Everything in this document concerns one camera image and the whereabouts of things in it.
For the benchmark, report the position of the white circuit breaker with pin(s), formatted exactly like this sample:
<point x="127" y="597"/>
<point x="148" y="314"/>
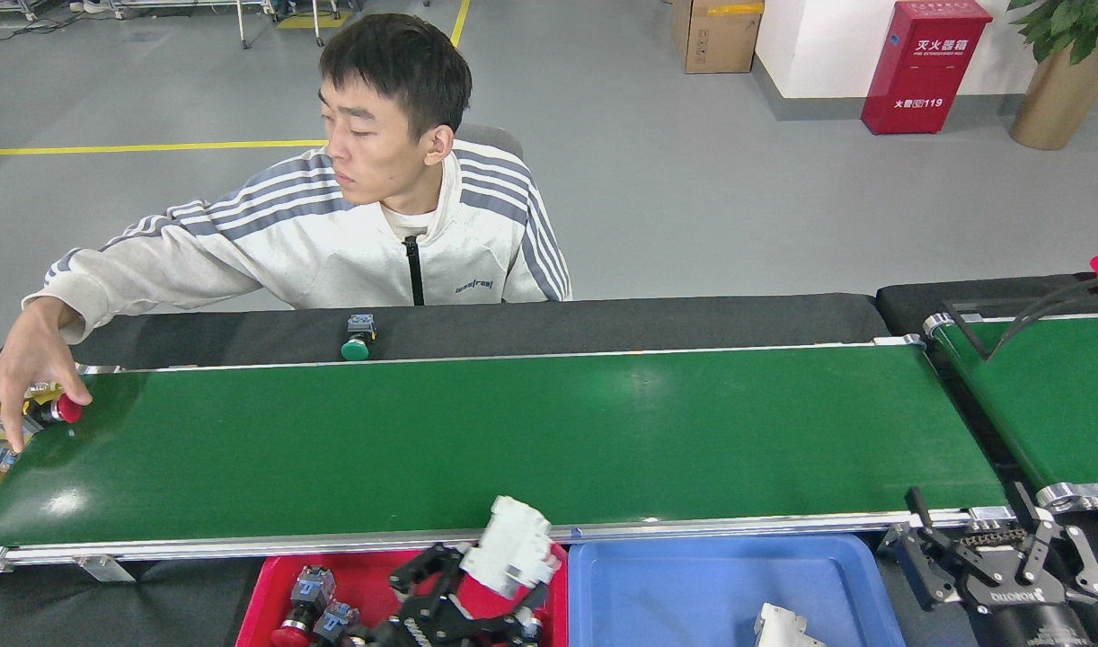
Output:
<point x="513" y="548"/>
<point x="783" y="629"/>

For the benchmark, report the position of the brown cardboard box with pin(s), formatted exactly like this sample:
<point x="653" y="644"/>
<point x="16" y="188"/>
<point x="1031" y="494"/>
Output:
<point x="720" y="40"/>

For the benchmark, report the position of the long green conveyor belt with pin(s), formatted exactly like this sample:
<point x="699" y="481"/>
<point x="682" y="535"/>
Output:
<point x="513" y="431"/>

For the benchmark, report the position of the potted green plant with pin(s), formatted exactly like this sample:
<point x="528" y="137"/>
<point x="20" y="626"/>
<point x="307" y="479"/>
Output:
<point x="1057" y="99"/>

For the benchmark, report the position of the white wheeled stand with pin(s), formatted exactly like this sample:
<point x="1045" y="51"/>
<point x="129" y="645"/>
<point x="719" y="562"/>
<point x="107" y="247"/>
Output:
<point x="243" y="31"/>

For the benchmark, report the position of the short green conveyor belt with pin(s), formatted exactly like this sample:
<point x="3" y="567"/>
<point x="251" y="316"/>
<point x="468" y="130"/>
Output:
<point x="1052" y="404"/>

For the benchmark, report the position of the green mushroom push button switch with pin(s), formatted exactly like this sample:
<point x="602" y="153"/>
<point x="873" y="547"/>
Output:
<point x="356" y="350"/>

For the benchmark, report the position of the red fire extinguisher box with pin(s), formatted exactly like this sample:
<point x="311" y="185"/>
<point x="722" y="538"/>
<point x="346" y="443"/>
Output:
<point x="922" y="72"/>

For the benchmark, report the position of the blue plastic tray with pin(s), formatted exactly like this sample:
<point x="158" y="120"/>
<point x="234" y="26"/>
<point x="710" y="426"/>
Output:
<point x="675" y="593"/>

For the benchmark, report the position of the red plastic tray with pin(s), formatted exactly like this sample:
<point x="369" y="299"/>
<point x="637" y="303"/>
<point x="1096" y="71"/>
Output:
<point x="360" y="580"/>

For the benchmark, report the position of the person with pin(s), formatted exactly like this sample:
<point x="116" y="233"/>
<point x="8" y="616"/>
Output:
<point x="333" y="243"/>

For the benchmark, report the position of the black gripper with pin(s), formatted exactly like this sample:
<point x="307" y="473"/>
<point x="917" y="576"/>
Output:
<point x="1025" y="615"/>
<point x="441" y="632"/>

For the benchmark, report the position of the person's right hand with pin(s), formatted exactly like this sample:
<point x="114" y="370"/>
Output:
<point x="37" y="359"/>

